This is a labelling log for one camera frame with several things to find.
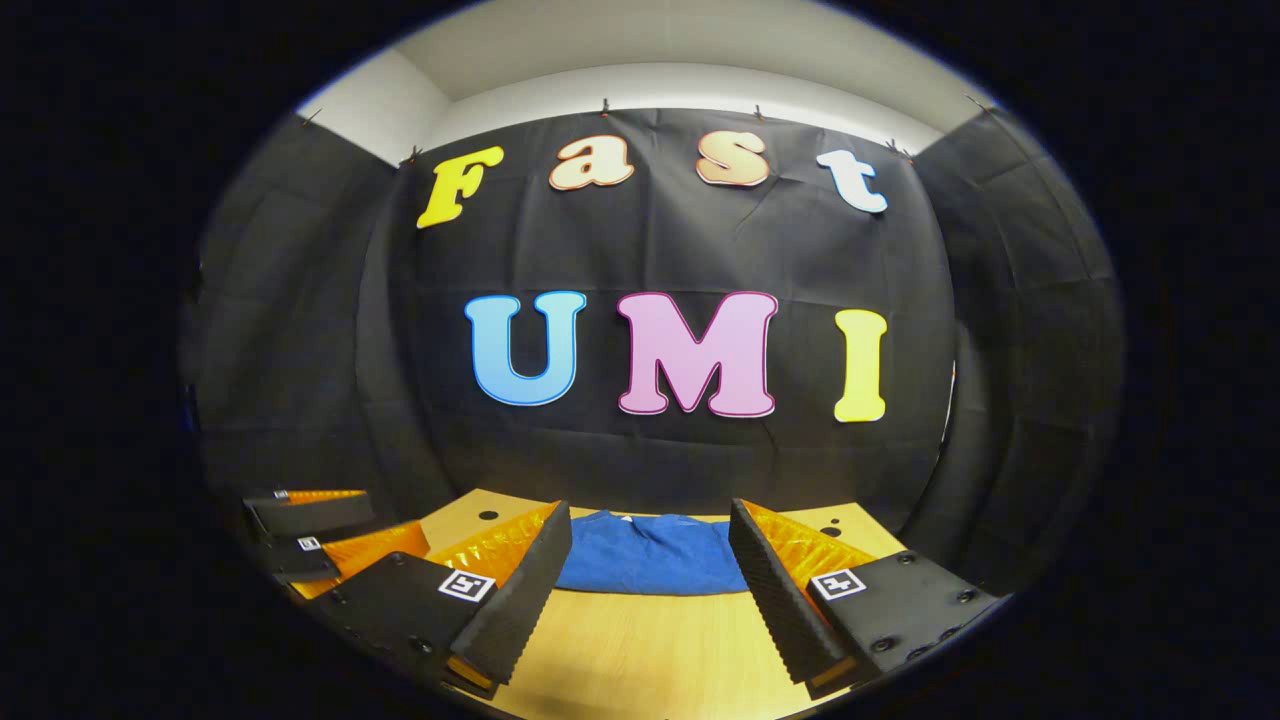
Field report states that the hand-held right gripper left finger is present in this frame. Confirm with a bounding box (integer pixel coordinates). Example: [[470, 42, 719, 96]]
[[310, 499, 574, 696]]

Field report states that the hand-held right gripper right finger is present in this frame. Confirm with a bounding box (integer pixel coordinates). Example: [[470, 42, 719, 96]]
[[728, 498, 1001, 699]]

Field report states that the blue shirt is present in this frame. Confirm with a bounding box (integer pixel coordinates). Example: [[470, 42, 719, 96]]
[[555, 510, 751, 597]]

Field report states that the row of small backdrop clips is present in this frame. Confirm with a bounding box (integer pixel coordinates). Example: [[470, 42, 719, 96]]
[[300, 97, 991, 166]]

